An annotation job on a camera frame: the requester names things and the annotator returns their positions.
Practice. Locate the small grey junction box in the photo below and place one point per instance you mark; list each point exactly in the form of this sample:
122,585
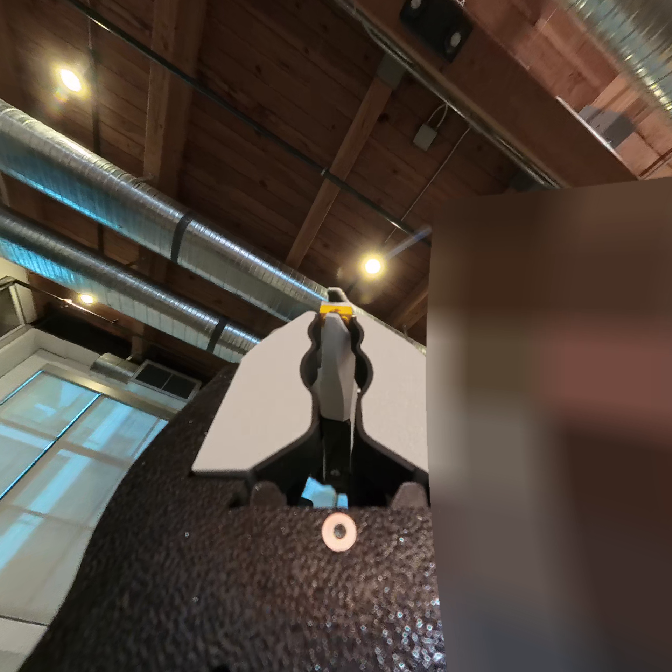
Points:
425,135

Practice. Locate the large glass window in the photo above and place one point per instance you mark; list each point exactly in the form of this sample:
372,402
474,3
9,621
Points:
78,446

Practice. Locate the black ceiling speaker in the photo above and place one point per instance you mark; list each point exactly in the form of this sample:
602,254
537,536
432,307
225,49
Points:
435,26

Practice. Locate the black ceiling pipe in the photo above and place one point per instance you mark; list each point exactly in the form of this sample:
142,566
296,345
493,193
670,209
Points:
210,96

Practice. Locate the grey electrical box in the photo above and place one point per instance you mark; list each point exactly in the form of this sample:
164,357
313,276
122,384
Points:
609,127

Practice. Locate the dark vent grille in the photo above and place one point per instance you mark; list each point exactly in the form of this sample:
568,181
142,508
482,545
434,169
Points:
162,378

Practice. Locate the large silver air duct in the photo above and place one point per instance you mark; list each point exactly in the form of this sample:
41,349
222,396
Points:
105,173

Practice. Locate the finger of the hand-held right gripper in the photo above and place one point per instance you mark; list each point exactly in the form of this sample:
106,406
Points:
333,367

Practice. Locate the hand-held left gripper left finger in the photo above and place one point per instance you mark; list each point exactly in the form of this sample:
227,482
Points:
262,399

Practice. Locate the slim silver air duct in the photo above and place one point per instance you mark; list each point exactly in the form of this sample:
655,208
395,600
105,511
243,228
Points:
105,273

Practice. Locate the round ceiling light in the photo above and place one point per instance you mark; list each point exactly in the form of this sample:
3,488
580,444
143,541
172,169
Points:
86,299
70,78
372,265

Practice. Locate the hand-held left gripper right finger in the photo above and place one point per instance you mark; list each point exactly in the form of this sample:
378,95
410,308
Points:
399,399

